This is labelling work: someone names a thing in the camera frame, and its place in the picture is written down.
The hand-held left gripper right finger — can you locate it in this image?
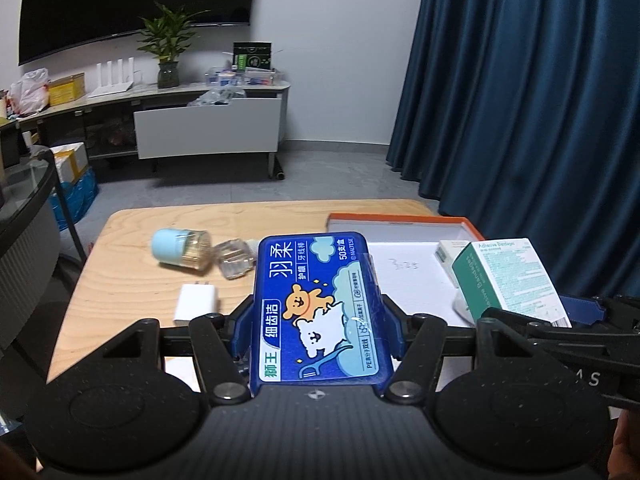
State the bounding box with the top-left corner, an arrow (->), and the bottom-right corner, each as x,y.
372,290 -> 506,405

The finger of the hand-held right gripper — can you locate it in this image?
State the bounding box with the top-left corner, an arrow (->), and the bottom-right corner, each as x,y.
481,306 -> 626,356
559,294 -> 640,335

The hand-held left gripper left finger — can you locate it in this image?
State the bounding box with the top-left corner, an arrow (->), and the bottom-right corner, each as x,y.
102,296 -> 258,407

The white charger plug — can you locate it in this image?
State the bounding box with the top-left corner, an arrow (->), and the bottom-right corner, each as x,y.
172,283 -> 217,326

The orange rimmed white tray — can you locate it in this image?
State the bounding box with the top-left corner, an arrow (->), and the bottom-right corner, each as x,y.
326,212 -> 488,331

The green white bandage box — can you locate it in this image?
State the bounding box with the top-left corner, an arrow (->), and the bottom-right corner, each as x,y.
451,238 -> 573,328

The blue dental floss box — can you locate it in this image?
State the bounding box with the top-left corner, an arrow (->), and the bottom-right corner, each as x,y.
250,231 -> 394,395

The person's right forearm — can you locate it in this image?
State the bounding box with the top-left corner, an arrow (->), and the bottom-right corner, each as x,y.
607,407 -> 640,480

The clear plastic box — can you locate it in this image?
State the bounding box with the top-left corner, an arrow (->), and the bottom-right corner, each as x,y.
212,239 -> 261,281

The small white box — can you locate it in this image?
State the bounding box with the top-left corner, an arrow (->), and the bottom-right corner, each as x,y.
434,240 -> 471,266

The blue capped toothpick jar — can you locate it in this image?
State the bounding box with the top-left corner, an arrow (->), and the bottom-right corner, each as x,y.
151,228 -> 213,273

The white cabinet drawer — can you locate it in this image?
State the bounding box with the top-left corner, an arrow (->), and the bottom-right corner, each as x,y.
133,97 -> 283,160

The blue plastic bag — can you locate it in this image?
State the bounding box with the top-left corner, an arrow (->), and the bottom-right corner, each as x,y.
50,167 -> 99,231

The blue curtain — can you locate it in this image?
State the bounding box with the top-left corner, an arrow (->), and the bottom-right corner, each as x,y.
385,0 -> 640,301

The clear plastic wrap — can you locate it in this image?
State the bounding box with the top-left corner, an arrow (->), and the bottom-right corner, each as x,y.
187,86 -> 247,107

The dark glass table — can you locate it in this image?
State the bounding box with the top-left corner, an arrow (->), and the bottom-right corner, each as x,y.
0,145 -> 88,351

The cardboard box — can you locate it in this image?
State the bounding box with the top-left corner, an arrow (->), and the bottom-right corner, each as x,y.
50,142 -> 90,186

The pile of small packets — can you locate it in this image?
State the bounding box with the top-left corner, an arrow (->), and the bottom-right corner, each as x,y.
204,65 -> 278,87

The dark glass vase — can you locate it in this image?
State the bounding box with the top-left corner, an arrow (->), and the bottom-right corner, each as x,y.
157,60 -> 180,89

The grey television cabinet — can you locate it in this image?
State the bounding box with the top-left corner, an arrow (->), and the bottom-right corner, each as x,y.
0,80 -> 291,181

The black green box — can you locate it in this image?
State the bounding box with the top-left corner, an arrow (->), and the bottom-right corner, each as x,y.
232,41 -> 273,71

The white router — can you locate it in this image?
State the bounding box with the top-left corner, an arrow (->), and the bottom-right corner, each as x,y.
89,60 -> 135,98

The yellow box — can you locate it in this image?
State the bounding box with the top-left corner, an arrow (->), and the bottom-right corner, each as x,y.
47,72 -> 87,106

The green leafy plant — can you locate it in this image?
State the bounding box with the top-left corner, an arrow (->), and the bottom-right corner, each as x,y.
136,2 -> 211,63

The white red plastic bag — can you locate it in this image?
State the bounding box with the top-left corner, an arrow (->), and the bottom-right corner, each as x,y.
9,68 -> 51,115

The black wall television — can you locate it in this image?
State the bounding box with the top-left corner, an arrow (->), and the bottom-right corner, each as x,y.
17,0 -> 261,67

